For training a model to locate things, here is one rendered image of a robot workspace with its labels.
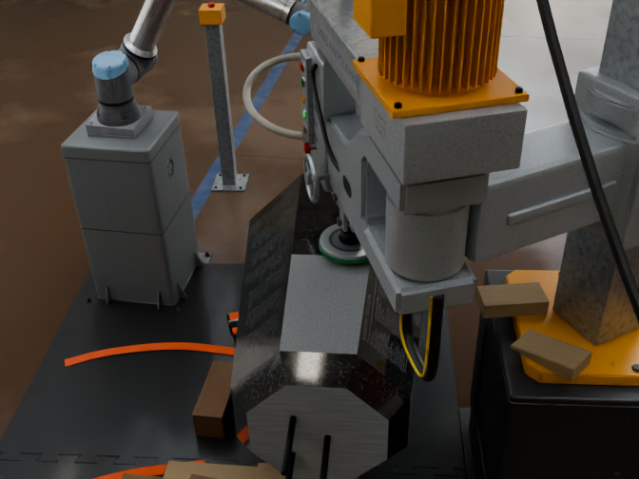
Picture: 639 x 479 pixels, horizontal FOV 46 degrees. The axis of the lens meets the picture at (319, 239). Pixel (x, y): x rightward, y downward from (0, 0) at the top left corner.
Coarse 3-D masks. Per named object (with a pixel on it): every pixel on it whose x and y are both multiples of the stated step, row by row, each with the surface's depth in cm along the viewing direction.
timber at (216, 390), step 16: (224, 368) 307; (208, 384) 300; (224, 384) 299; (208, 400) 292; (224, 400) 292; (192, 416) 287; (208, 416) 286; (224, 416) 289; (208, 432) 291; (224, 432) 291
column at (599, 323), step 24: (624, 0) 175; (624, 24) 177; (624, 48) 179; (600, 72) 188; (624, 72) 181; (576, 240) 213; (600, 240) 204; (576, 264) 216; (600, 264) 207; (576, 288) 219; (600, 288) 210; (624, 288) 210; (576, 312) 222; (600, 312) 212; (624, 312) 216; (600, 336) 217
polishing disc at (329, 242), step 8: (336, 224) 263; (328, 232) 259; (336, 232) 259; (320, 240) 255; (328, 240) 255; (336, 240) 254; (328, 248) 251; (336, 248) 251; (344, 248) 251; (352, 248) 251; (360, 248) 250; (336, 256) 248; (344, 256) 247; (352, 256) 247; (360, 256) 247
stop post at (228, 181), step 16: (208, 16) 394; (224, 16) 402; (208, 32) 401; (208, 48) 406; (224, 64) 414; (224, 80) 416; (224, 96) 421; (224, 112) 427; (224, 128) 432; (224, 144) 438; (224, 160) 444; (224, 176) 450; (240, 176) 462
